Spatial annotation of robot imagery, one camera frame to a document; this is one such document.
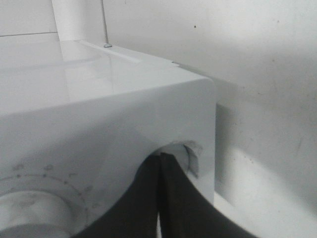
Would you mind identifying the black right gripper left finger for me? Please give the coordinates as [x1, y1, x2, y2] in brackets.
[74, 155, 160, 238]

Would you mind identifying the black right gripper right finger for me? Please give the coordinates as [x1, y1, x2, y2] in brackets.
[159, 153, 254, 238]

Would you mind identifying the round white door button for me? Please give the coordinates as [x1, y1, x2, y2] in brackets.
[153, 140, 203, 179]

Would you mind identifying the lower white timer knob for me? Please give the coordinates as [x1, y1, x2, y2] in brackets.
[0, 190, 74, 238]

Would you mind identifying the white microwave oven body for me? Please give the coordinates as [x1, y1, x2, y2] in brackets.
[0, 40, 216, 235]

